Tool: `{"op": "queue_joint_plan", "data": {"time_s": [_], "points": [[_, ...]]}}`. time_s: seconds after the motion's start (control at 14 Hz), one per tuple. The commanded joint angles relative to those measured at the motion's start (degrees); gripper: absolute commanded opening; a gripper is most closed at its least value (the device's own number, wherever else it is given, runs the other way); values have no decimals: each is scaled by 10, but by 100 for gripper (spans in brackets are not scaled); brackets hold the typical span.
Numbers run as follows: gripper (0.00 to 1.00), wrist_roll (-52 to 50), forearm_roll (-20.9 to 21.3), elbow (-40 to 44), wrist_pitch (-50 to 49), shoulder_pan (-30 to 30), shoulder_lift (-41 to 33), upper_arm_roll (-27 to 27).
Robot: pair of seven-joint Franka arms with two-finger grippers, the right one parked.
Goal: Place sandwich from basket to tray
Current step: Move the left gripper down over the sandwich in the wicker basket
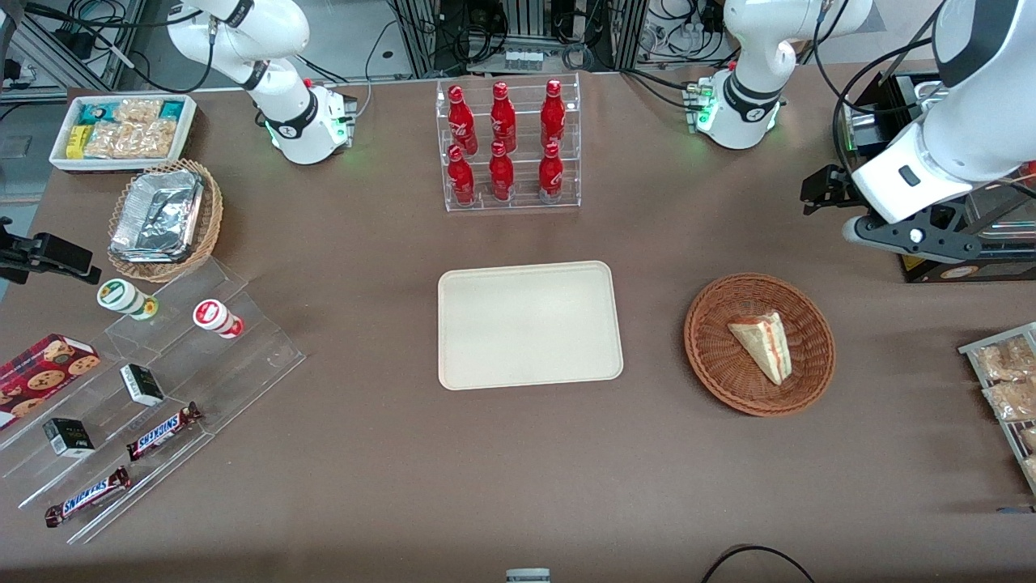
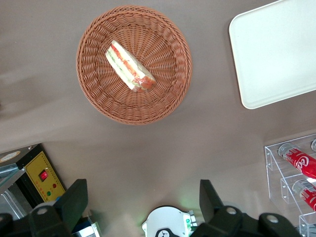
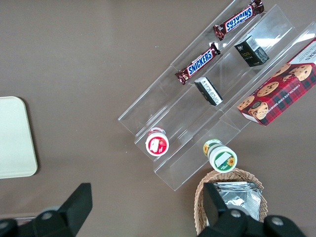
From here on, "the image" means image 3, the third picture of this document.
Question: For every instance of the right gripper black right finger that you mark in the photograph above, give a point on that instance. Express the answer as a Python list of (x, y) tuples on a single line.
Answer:
[(217, 212)]

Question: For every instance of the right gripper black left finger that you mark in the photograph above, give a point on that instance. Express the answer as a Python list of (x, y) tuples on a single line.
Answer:
[(71, 212)]

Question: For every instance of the light wicker basket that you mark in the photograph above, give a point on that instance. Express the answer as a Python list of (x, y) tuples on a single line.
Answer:
[(201, 197)]

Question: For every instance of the beige plastic serving tray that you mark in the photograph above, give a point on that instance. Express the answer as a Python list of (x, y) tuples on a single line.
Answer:
[(14, 138)]

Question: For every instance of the silver foil packet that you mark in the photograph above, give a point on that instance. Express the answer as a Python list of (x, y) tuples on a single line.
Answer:
[(239, 200)]

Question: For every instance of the green sunflower yogurt cup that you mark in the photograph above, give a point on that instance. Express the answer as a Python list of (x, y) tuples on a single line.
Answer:
[(222, 158)]

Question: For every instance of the red strawberry yogurt cup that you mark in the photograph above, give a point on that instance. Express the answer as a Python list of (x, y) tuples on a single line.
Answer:
[(157, 145)]

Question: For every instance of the clear acrylic tiered shelf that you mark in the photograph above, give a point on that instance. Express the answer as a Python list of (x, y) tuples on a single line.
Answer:
[(177, 111)]

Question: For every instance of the small black carton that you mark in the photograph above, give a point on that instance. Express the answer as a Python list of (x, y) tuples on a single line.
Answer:
[(249, 53), (209, 91)]

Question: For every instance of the red chocolate chip cookie box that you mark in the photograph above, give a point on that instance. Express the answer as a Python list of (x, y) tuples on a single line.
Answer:
[(279, 91)]

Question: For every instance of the Snickers chocolate bar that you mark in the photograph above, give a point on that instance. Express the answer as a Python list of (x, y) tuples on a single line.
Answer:
[(239, 18), (198, 64)]

